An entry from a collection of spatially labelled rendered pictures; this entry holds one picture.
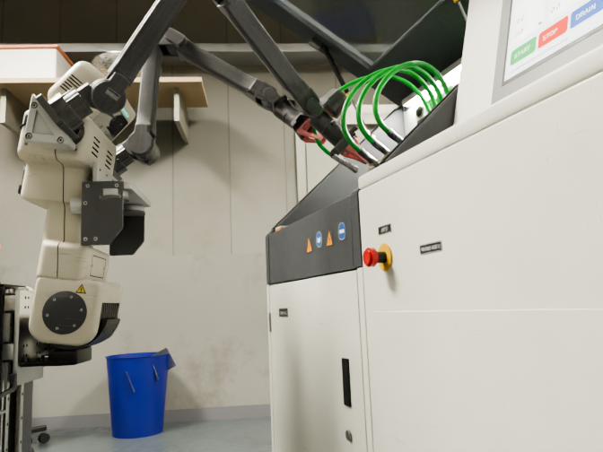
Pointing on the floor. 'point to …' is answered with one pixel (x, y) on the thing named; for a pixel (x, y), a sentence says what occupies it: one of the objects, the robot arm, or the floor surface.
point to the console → (492, 276)
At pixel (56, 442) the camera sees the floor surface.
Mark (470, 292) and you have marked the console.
